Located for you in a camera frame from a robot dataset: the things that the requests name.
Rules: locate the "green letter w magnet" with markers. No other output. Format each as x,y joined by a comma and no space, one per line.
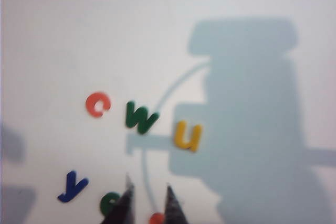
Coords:
140,121

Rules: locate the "red letter c magnet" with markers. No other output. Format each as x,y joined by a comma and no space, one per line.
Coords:
90,104

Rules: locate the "blue letter y magnet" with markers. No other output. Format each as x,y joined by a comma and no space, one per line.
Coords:
71,190

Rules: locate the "yellow letter u magnet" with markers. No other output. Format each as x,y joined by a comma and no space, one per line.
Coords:
181,140

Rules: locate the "red letter s magnet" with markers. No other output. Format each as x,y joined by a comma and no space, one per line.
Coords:
157,219

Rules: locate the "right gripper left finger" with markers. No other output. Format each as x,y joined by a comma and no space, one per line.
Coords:
123,208

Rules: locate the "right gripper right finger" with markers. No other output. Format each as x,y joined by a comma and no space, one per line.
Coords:
173,211

